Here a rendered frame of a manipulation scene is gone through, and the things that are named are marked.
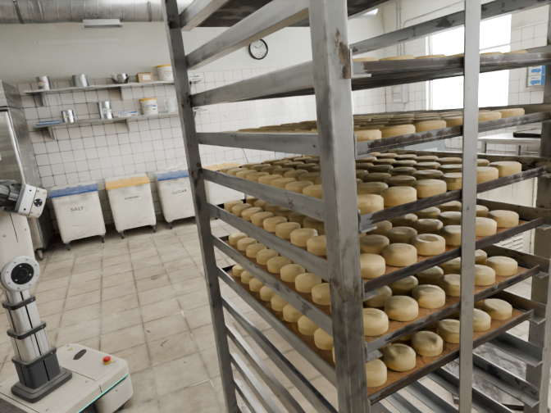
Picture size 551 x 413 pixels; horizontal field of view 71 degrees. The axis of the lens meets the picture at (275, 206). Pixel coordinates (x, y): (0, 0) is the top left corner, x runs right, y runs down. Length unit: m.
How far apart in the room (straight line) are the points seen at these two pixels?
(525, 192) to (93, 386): 3.03
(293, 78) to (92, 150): 5.51
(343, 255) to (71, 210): 5.07
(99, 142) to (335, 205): 5.61
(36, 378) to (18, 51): 4.57
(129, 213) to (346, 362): 5.02
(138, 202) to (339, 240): 5.02
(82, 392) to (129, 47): 4.75
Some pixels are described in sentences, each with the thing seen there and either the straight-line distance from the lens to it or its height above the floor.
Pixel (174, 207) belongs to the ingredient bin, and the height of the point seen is 0.30.
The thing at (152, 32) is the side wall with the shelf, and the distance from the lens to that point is 6.15.
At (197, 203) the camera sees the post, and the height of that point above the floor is 1.25.
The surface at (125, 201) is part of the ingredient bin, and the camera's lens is 5.40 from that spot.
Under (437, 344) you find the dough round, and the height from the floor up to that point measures 1.06.
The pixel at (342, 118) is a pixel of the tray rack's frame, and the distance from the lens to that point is 0.45.
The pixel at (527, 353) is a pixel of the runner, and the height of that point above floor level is 0.95.
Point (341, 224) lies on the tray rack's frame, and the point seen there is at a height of 1.32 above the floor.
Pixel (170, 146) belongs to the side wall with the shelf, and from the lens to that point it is 6.05.
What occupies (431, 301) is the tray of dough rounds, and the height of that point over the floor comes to 1.15.
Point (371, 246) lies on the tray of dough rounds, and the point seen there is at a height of 1.24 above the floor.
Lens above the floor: 1.46
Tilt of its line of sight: 14 degrees down
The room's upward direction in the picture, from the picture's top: 6 degrees counter-clockwise
